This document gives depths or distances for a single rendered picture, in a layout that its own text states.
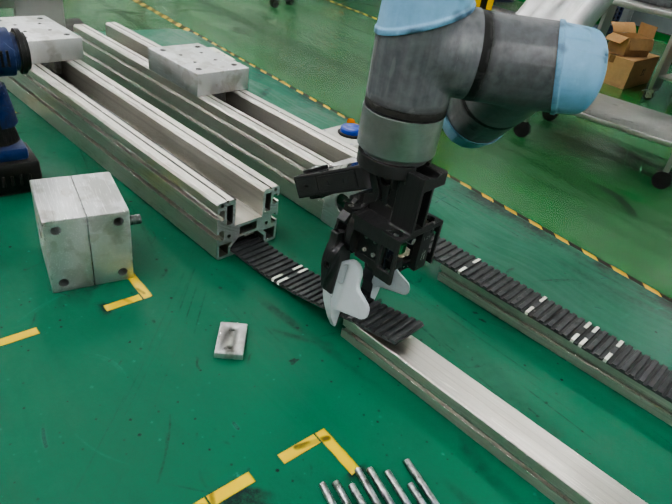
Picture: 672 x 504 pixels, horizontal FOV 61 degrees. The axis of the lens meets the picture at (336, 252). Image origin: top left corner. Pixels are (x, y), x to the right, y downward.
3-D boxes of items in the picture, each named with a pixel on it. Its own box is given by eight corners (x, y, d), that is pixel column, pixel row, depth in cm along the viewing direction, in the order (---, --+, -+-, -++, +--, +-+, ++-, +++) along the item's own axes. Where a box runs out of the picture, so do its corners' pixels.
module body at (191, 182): (275, 238, 81) (280, 185, 77) (216, 261, 75) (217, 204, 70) (36, 67, 124) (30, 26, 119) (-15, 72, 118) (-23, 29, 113)
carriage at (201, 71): (247, 103, 108) (249, 67, 104) (197, 112, 101) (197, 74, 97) (198, 76, 116) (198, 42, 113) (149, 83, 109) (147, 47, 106)
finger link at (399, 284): (396, 327, 66) (400, 270, 60) (359, 300, 69) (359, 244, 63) (414, 312, 68) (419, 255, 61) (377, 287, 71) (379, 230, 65)
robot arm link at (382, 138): (346, 100, 52) (403, 88, 57) (339, 147, 54) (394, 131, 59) (410, 130, 48) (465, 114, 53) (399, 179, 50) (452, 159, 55)
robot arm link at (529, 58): (558, 60, 58) (451, 44, 57) (621, 9, 46) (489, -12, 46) (550, 137, 57) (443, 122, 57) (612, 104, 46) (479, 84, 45)
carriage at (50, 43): (85, 73, 109) (82, 36, 105) (25, 80, 102) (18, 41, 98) (49, 49, 117) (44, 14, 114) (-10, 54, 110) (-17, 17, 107)
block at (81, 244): (154, 274, 71) (151, 207, 66) (53, 293, 65) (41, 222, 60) (133, 232, 78) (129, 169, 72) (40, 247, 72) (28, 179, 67)
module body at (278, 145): (364, 203, 94) (373, 155, 89) (320, 220, 87) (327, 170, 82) (119, 59, 136) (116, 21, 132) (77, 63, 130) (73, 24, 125)
